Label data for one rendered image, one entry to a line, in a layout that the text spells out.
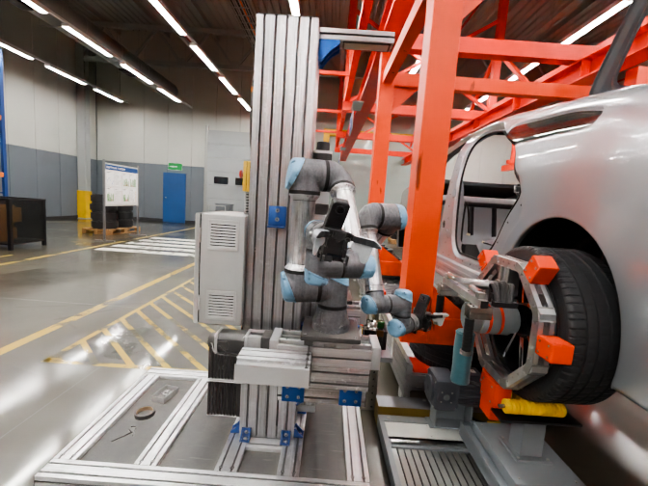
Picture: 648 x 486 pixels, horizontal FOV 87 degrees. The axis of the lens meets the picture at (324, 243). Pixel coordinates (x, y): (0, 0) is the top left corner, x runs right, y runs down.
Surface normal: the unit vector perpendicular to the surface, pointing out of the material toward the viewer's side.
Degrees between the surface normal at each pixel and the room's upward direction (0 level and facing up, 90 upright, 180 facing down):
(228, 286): 90
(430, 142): 90
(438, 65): 90
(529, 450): 90
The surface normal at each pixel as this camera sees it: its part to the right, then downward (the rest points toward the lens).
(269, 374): -0.02, 0.12
